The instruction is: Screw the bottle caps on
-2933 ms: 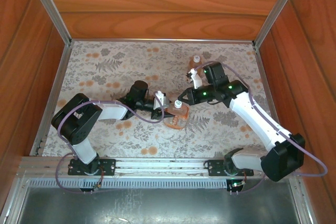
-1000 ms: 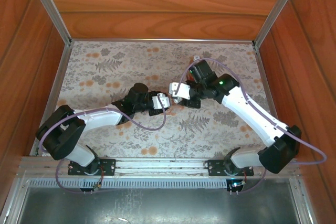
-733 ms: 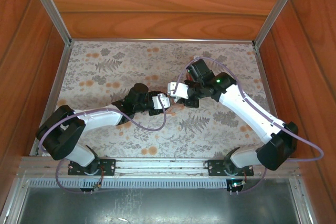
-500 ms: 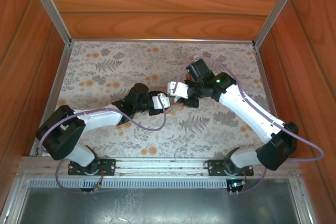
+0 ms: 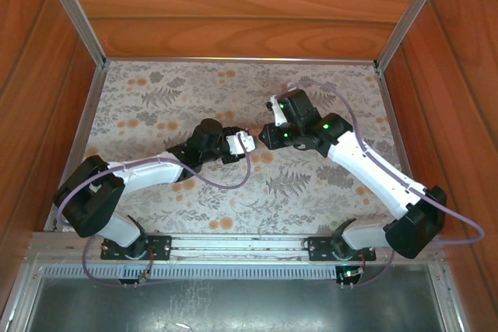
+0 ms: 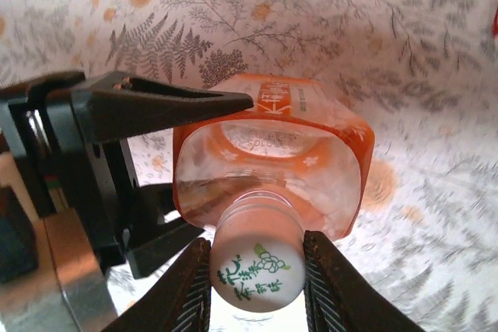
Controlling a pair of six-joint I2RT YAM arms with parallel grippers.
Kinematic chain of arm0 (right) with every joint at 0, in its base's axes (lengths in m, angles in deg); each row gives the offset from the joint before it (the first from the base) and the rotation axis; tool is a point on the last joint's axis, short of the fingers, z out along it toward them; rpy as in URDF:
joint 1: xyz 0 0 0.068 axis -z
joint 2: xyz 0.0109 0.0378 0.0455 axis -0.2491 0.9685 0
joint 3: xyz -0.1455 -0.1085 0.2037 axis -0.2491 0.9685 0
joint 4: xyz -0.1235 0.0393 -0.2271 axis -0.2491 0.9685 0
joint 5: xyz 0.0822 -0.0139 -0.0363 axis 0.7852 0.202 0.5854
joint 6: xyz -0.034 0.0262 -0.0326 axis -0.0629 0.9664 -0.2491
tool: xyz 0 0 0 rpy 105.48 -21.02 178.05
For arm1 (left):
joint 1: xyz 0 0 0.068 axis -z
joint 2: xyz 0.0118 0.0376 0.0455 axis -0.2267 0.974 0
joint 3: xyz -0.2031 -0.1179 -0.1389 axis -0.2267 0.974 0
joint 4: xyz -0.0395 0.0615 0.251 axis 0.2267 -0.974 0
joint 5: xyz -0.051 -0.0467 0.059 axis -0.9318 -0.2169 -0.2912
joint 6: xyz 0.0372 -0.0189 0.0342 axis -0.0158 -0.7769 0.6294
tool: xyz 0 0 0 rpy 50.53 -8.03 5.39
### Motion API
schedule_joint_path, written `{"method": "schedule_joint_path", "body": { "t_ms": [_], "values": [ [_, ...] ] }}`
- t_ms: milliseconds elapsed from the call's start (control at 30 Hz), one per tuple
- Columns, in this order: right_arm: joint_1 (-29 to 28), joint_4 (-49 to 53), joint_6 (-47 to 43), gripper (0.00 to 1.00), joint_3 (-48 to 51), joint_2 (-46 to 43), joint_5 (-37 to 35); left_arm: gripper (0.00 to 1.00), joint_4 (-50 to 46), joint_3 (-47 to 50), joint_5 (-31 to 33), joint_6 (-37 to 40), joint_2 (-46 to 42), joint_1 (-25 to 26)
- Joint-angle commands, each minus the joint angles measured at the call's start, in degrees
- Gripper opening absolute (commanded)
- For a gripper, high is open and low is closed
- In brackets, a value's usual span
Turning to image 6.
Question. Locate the floral patterned tablecloth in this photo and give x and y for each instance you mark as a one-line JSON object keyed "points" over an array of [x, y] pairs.
{"points": [[389, 36]]}

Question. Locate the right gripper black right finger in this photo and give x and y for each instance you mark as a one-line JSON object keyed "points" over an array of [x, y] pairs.
{"points": [[334, 301]]}

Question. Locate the large orange clear plastic bottle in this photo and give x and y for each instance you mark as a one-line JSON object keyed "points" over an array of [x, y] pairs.
{"points": [[272, 168]]}

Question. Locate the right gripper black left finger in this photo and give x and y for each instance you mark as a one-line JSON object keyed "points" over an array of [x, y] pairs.
{"points": [[175, 301]]}

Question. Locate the white printed bottle cap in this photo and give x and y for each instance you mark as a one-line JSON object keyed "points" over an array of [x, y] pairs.
{"points": [[257, 270]]}

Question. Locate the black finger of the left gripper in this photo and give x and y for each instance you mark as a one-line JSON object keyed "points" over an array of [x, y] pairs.
{"points": [[155, 246], [155, 108]]}

